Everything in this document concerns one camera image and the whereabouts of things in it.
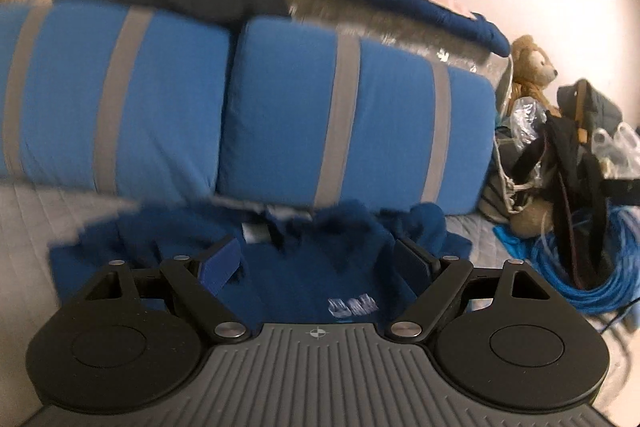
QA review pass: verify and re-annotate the dark blue sweatshirt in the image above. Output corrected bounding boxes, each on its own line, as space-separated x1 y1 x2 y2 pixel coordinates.
49 202 472 331

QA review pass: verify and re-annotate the left blue striped pillow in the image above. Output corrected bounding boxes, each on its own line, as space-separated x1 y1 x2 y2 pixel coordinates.
1 0 232 202

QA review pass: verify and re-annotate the blue striped pillow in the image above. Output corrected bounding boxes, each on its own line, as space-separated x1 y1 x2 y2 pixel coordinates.
1 0 232 202
217 17 496 215

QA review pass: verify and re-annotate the right blue striped pillow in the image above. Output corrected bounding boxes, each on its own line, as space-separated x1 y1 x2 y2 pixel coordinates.
217 17 496 215

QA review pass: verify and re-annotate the brown teddy bear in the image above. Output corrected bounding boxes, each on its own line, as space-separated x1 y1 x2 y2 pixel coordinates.
506 35 561 239

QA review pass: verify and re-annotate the floral headboard cover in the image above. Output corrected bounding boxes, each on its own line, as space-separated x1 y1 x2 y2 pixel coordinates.
286 0 511 109

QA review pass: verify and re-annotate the blue coiled cable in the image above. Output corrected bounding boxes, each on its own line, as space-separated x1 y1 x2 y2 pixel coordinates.
493 200 640 318

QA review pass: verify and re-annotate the black bag with straps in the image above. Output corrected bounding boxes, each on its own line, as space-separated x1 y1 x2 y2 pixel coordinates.
513 79 622 289

